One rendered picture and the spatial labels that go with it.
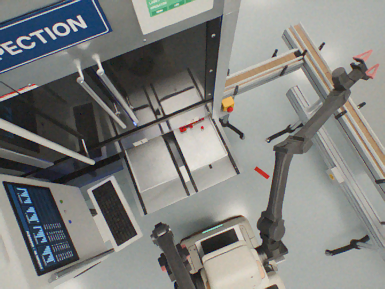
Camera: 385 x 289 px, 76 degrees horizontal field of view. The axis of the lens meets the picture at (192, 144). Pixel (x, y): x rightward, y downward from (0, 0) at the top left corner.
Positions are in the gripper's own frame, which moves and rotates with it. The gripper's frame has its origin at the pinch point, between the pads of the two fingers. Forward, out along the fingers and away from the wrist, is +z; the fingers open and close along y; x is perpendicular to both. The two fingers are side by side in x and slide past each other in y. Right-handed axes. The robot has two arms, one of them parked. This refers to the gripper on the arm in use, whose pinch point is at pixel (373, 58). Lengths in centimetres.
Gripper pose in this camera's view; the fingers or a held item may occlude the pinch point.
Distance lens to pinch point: 154.3
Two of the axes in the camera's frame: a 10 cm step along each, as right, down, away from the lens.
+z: 6.9, -7.0, -2.1
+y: 6.9, 5.4, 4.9
